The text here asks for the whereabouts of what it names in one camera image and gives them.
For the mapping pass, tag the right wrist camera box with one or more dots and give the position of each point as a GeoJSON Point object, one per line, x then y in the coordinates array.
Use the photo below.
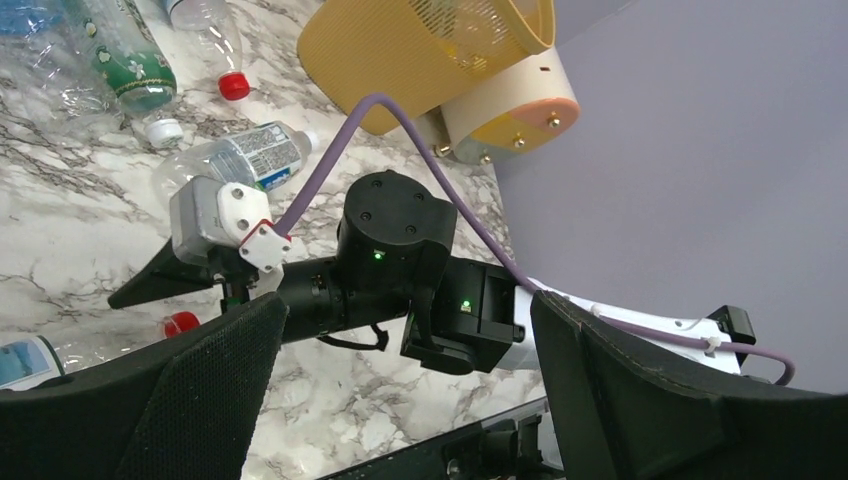
{"type": "Point", "coordinates": [206, 213]}

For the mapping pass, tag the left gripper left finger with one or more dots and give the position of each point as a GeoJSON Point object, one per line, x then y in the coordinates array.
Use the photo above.
{"type": "Point", "coordinates": [182, 408]}

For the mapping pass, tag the red label clear bottle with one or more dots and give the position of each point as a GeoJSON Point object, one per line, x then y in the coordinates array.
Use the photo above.
{"type": "Point", "coordinates": [206, 30]}

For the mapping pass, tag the green label tall bottle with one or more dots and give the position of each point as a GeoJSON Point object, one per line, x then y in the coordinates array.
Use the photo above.
{"type": "Point", "coordinates": [116, 40]}

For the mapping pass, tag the yellow mesh plastic bin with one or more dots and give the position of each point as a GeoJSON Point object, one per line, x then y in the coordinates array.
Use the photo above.
{"type": "Point", "coordinates": [421, 53]}

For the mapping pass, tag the blue label clear bottle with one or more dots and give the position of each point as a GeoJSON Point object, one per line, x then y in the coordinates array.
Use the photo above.
{"type": "Point", "coordinates": [61, 92]}

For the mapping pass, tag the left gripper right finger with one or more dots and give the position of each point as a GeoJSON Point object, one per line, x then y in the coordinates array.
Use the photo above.
{"type": "Point", "coordinates": [624, 408]}

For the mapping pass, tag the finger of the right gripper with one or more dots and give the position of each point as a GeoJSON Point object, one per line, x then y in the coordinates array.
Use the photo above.
{"type": "Point", "coordinates": [164, 276]}

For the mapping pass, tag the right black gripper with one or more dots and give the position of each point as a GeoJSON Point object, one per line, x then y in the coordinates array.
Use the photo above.
{"type": "Point", "coordinates": [393, 259]}

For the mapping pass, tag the crushed clear water bottle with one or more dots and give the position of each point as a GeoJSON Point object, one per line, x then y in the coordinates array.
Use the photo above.
{"type": "Point", "coordinates": [263, 157]}

